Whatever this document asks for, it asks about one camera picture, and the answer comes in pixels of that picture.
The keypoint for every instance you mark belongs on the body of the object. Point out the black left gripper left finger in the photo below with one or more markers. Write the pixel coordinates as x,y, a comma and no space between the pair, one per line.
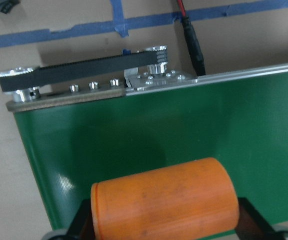
82,224

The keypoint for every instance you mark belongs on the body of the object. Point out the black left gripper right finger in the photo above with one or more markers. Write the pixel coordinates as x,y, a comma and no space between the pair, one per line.
251,224

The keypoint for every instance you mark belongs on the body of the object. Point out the plain orange cylinder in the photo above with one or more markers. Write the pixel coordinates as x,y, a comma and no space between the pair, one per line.
190,200

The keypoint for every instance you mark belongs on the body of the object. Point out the green conveyor belt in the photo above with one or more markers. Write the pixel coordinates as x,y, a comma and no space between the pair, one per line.
240,118

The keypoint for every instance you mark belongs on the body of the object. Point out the black timing belt drive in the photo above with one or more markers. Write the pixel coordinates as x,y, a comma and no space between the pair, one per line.
31,78

